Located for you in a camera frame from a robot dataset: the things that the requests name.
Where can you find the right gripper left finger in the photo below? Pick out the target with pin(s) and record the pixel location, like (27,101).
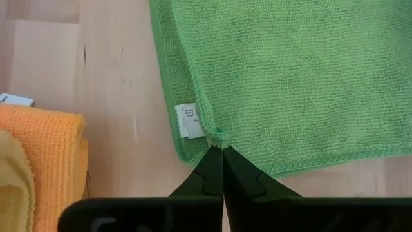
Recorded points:
(209,174)

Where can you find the green microfiber towel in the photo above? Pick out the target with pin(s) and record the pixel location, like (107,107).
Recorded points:
(289,80)

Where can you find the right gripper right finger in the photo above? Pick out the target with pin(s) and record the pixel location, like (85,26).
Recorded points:
(244,177)

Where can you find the yellow microfiber towel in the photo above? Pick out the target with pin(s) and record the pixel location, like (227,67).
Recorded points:
(13,180)

